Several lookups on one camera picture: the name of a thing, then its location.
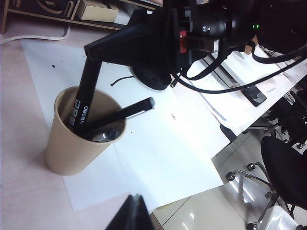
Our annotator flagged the beige cardboard box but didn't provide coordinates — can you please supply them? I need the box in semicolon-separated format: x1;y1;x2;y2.
76;0;119;23

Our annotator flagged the flat white box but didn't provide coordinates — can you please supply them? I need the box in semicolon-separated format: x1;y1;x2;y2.
114;9;135;26

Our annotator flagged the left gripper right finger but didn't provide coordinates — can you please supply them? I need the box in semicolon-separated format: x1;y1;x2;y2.
134;195;151;230

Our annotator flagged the black round lid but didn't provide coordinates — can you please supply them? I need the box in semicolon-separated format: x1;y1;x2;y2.
130;66;173;91

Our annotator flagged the black pen silver clip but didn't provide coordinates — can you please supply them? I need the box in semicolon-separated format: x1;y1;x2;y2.
83;97;155;135

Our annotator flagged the thin black wire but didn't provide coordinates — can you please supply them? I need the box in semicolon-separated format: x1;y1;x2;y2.
110;75;135;87

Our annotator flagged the black office chair chrome base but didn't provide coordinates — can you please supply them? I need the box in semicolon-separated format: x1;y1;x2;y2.
225;134;307;230

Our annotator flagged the black wooden desk organizer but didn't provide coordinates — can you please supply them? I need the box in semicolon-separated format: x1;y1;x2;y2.
0;0;164;34

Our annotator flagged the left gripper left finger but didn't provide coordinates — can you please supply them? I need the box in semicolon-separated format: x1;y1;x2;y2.
105;194;142;230

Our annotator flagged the black braided cable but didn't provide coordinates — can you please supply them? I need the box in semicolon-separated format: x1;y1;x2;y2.
178;51;307;94
249;39;307;64

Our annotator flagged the black office chair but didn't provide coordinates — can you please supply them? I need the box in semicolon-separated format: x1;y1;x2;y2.
242;81;307;150

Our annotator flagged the beige paper cup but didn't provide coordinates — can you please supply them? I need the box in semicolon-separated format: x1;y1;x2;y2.
45;86;127;177

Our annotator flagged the black phone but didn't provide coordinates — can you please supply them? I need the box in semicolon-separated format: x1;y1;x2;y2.
241;85;267;107

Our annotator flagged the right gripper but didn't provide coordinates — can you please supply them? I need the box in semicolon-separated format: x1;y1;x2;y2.
83;6;194;75

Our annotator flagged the black deli marker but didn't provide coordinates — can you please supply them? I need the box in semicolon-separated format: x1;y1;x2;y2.
69;59;103;135

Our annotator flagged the thick white cable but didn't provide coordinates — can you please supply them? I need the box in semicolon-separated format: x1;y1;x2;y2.
0;23;71;45

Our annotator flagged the large white paper sheet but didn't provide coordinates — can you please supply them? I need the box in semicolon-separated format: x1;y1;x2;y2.
20;39;225;212

